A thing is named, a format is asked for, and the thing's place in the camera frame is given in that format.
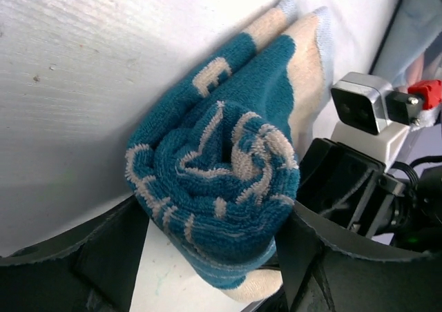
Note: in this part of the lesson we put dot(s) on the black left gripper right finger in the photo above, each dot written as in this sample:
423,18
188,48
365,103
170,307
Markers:
327,268

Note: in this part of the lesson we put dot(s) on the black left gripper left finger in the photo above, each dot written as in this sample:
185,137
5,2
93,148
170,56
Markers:
91,267

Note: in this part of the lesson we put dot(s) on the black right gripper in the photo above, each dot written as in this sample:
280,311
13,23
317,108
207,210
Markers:
350,189

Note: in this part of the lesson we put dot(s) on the teal beige cartoon towel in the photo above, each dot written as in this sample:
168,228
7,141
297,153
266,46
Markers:
215,162

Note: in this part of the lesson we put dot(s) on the clear plastic towel bin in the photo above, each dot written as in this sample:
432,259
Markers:
414,28

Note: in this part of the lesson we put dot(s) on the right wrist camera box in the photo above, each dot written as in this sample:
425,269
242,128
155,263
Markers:
374,118

